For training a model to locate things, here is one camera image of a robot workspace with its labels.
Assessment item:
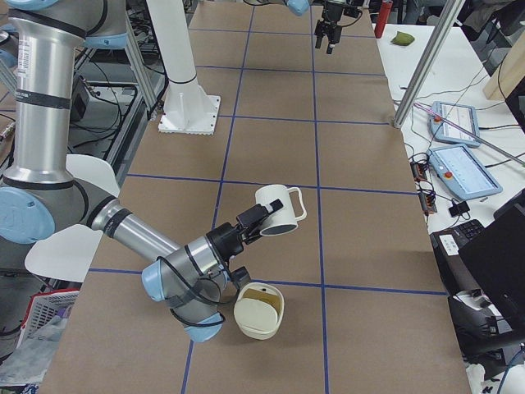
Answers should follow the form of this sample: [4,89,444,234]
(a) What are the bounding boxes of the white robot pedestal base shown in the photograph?
[147,0,221,135]

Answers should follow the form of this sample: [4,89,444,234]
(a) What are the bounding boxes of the aluminium frame post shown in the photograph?
[393,0,465,129]

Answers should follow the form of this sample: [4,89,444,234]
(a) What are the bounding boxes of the lower teach pendant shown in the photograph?
[427,144,503,200]

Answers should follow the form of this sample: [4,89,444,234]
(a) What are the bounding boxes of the cream plastic basket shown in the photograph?
[234,282,285,340]

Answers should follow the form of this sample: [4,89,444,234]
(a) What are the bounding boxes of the white laundry basket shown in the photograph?
[16,288,80,349]

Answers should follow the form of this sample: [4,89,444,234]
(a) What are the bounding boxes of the black laptop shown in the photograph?
[430,191,524,328]

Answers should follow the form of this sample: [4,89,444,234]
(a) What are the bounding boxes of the black box under frame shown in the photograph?
[70,76,89,121]

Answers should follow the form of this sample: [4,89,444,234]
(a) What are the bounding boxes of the white mug with handle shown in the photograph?
[255,184,308,236]

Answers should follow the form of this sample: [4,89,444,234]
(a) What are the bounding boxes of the upper teach pendant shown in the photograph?
[428,101,481,148]

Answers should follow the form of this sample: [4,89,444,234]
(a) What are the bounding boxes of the teach pendant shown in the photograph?
[428,101,481,148]
[427,144,503,200]

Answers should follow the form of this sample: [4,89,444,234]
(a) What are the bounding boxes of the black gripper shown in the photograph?
[206,199,283,266]
[314,1,345,55]

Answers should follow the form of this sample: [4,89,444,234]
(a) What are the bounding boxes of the white plastic chair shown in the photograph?
[25,154,120,282]

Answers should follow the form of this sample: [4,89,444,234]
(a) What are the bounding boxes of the green bean bag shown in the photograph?
[390,31,415,47]

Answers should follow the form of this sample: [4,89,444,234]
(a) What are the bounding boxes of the red bottle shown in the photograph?
[374,0,393,39]

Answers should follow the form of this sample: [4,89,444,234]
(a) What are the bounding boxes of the brown paper table cover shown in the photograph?
[41,2,470,393]

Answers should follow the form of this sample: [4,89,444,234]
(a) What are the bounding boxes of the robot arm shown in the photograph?
[244,0,352,55]
[1,1,283,342]

